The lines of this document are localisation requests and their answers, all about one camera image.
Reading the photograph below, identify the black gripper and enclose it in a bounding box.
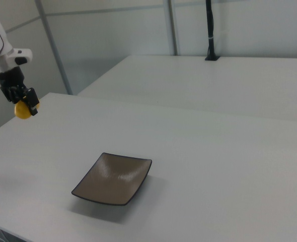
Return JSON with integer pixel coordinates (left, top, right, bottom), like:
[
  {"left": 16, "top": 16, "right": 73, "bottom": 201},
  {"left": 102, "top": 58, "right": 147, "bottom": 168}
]
[{"left": 0, "top": 67, "right": 40, "bottom": 117}]

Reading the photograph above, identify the yellow potato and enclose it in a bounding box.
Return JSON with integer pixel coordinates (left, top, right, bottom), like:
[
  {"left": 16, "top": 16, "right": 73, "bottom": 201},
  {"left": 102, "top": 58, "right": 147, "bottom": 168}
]
[{"left": 14, "top": 100, "right": 40, "bottom": 119}]

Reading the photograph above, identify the square brown ceramic plate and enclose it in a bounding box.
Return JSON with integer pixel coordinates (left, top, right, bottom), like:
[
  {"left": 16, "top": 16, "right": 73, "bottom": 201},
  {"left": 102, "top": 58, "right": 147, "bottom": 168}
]
[{"left": 70, "top": 152, "right": 153, "bottom": 207}]

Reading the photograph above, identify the black camera pole with base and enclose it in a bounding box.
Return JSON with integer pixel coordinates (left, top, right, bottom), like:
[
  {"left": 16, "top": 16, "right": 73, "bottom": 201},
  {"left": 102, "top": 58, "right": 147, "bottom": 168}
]
[{"left": 204, "top": 0, "right": 221, "bottom": 62}]

